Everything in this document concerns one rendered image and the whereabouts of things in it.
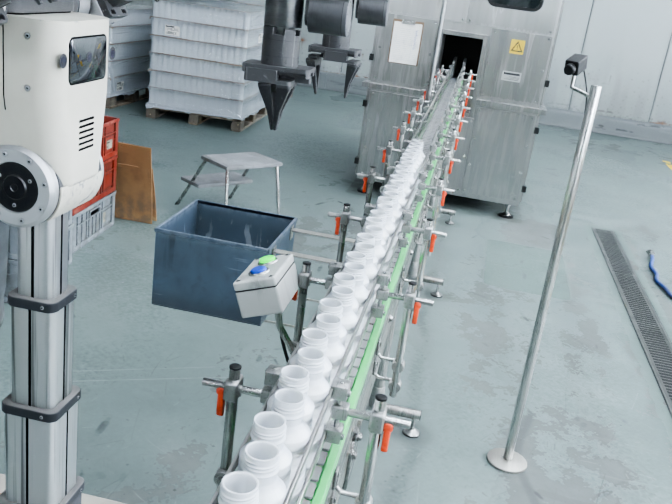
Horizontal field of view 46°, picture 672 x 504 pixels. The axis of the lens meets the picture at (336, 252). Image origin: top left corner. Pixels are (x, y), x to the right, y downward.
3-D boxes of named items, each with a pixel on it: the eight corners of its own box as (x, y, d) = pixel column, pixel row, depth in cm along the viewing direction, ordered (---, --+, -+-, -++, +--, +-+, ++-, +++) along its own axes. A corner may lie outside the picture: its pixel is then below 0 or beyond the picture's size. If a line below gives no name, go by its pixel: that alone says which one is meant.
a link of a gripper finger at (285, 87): (285, 135, 119) (291, 72, 116) (239, 129, 119) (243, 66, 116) (292, 128, 125) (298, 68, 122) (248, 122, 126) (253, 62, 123)
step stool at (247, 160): (229, 197, 573) (234, 142, 559) (281, 223, 533) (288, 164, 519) (173, 203, 542) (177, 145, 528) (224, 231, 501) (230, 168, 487)
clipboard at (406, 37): (417, 66, 591) (424, 22, 580) (386, 62, 594) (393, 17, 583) (417, 66, 594) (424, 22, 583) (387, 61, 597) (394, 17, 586)
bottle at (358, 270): (319, 346, 142) (331, 261, 137) (346, 341, 146) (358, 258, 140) (338, 361, 138) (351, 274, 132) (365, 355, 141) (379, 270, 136)
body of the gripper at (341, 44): (313, 52, 166) (317, 15, 164) (361, 58, 165) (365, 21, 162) (307, 54, 160) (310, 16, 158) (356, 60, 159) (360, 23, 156)
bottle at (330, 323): (324, 432, 116) (339, 331, 111) (288, 418, 118) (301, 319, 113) (340, 414, 121) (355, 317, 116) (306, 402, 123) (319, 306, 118)
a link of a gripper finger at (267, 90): (299, 137, 119) (306, 74, 116) (253, 131, 119) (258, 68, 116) (306, 130, 125) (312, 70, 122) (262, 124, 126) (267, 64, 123)
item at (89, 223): (71, 255, 430) (72, 217, 423) (1, 243, 434) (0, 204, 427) (116, 224, 488) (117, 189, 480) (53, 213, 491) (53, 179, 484)
